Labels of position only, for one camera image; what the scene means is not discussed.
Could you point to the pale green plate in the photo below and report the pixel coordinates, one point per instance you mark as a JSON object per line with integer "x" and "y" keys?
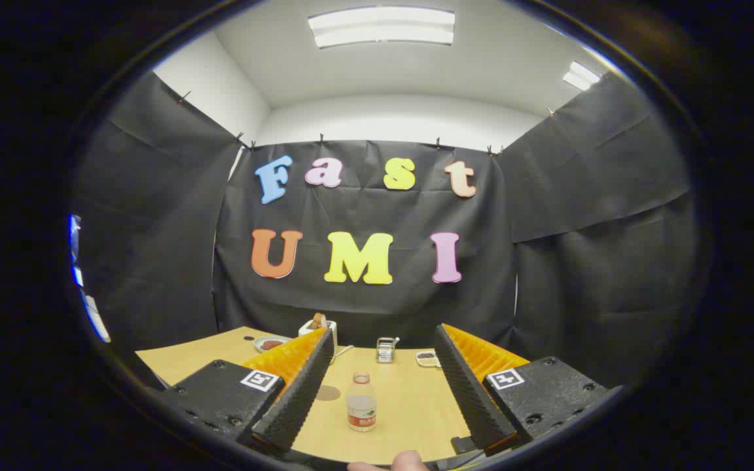
{"x": 259, "y": 345}

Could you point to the round brown coaster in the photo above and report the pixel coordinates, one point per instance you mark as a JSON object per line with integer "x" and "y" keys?
{"x": 330, "y": 393}

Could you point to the brown bread slice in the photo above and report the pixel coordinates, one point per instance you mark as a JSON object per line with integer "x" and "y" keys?
{"x": 272, "y": 344}

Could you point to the large ceiling light panel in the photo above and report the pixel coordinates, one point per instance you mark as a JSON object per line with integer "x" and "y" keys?
{"x": 382, "y": 26}

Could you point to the white toaster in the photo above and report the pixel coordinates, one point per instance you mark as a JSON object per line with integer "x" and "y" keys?
{"x": 307, "y": 329}

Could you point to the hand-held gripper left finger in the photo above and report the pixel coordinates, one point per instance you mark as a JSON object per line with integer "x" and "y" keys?
{"x": 298, "y": 392}

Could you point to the wooden table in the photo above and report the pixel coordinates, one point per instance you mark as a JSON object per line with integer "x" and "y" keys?
{"x": 410, "y": 399}

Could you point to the brown toast slice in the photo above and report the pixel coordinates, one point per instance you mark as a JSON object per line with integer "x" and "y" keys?
{"x": 319, "y": 320}

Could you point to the clear plastic juice bottle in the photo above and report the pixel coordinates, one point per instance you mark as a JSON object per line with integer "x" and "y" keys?
{"x": 361, "y": 409}

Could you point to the white divided seed dish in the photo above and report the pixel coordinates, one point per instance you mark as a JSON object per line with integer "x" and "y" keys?
{"x": 427, "y": 359}

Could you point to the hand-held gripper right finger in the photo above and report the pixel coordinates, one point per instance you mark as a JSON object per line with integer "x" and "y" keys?
{"x": 472, "y": 392}

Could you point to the small ceiling light panel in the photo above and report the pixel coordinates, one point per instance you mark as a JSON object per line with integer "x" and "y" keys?
{"x": 581, "y": 76}

